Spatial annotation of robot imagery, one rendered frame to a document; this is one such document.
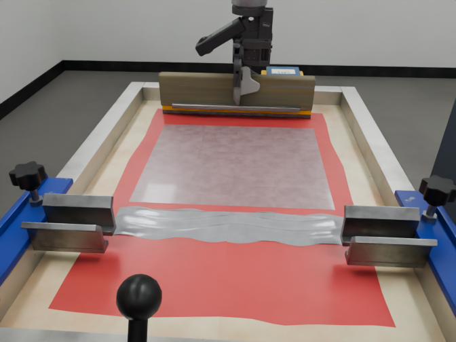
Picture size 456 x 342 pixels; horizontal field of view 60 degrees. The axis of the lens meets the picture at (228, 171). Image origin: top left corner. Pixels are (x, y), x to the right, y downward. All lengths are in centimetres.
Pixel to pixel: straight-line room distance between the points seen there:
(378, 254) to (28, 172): 47
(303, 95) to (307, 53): 333
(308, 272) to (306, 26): 374
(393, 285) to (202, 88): 59
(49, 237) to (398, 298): 45
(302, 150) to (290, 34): 341
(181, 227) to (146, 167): 20
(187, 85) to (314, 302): 59
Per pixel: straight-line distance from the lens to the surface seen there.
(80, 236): 55
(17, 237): 59
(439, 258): 56
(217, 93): 93
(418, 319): 54
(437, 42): 455
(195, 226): 61
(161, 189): 70
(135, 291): 25
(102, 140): 81
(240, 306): 51
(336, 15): 421
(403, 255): 55
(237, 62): 87
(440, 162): 109
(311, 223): 62
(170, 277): 54
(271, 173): 74
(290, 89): 92
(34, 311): 55
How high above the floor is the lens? 135
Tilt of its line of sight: 32 degrees down
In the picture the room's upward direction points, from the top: straight up
